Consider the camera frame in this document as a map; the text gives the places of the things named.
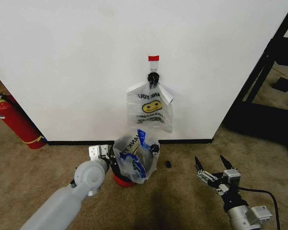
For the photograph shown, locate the red fire extinguisher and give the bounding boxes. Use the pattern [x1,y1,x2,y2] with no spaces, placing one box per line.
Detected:
[0,86,47,150]

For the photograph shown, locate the clear bag with blue tape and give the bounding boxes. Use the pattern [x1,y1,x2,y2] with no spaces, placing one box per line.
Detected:
[112,128,161,184]

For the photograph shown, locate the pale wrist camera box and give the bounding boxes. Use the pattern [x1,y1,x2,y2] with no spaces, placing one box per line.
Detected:
[222,168,241,185]

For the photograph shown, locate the black power adapter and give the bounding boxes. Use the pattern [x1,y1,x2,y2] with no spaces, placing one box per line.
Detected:
[272,77,288,93]

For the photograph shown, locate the black wall baseboard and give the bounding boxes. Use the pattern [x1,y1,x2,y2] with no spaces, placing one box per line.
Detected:
[46,138,214,146]

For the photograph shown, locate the black metal rack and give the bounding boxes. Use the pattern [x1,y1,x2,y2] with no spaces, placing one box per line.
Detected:
[221,0,288,150]

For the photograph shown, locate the red trash bin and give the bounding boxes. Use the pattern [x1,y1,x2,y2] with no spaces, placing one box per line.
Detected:
[112,171,135,188]

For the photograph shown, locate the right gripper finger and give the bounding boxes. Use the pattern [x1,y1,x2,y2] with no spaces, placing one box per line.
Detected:
[194,156,220,186]
[219,155,233,172]

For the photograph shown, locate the clear smiley plastic bag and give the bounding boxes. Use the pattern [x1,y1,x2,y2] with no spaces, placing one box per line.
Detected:
[125,80,175,134]

